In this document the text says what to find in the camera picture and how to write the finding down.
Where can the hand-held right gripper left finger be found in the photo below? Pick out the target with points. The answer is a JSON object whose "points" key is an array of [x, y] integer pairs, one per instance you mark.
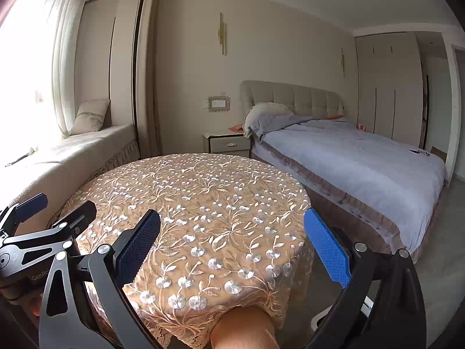
{"points": [[140, 243]]}

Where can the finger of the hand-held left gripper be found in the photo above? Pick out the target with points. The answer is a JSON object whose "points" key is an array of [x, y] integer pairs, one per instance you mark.
{"points": [[81, 216], [32, 203]]}

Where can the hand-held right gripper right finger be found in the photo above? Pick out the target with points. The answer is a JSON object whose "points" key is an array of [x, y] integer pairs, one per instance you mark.
{"points": [[327, 251]]}

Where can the brown bed skirt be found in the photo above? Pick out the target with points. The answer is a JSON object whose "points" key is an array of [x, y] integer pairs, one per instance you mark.
{"points": [[363, 221]]}

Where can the beige sofa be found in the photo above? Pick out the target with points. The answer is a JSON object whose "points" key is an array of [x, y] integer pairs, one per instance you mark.
{"points": [[72, 152]]}

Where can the round table with floral cloth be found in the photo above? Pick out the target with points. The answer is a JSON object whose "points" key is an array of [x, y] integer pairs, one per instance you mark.
{"points": [[218, 207]]}

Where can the bed with blue sheet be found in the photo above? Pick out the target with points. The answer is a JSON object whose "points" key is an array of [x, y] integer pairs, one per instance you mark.
{"points": [[345, 160]]}

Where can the beige throw pillow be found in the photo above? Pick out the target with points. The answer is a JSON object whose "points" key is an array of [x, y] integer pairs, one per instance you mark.
{"points": [[90, 116]]}

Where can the beige nightstand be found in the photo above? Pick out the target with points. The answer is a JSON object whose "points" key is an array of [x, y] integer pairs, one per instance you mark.
{"points": [[229, 143]]}

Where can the flat orange item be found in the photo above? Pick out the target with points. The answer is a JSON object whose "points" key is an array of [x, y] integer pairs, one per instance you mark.
{"points": [[334, 117]]}

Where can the small dark object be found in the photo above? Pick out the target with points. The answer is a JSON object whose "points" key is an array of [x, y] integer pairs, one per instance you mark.
{"points": [[417, 151]]}

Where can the white sheer curtain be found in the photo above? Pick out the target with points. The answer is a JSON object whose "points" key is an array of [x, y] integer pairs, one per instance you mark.
{"points": [[69, 61]]}

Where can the red item on nightstand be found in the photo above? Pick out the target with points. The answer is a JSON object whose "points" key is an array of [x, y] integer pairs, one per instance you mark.
{"points": [[236, 128]]}

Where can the grey bed pillow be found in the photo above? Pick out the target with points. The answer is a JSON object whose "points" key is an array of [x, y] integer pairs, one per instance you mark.
{"points": [[269, 111]]}

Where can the beige tufted headboard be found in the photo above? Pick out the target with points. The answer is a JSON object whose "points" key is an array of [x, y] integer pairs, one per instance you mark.
{"points": [[308, 98]]}

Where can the beige wardrobe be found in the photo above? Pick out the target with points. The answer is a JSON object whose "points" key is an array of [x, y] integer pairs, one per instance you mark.
{"points": [[385, 91]]}

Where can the framed wall switch panel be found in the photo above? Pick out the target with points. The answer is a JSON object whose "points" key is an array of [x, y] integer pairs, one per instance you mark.
{"points": [[219, 104]]}

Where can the gold wall lamp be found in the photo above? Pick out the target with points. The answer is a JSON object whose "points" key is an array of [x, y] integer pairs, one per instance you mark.
{"points": [[342, 61], [222, 32]]}

